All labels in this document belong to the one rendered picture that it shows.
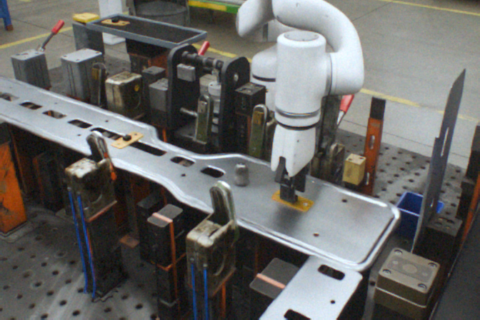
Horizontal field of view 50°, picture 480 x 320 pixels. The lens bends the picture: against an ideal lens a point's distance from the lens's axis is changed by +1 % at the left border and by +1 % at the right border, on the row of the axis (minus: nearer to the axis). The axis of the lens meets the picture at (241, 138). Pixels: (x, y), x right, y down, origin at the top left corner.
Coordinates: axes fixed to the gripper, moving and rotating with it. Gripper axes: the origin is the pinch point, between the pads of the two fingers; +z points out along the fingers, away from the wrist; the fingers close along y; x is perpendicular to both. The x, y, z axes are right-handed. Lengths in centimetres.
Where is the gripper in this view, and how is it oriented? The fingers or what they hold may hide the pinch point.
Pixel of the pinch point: (293, 187)
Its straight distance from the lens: 105.7
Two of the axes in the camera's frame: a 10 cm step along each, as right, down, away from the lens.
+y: -5.5, 4.0, -7.3
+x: 8.3, 2.7, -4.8
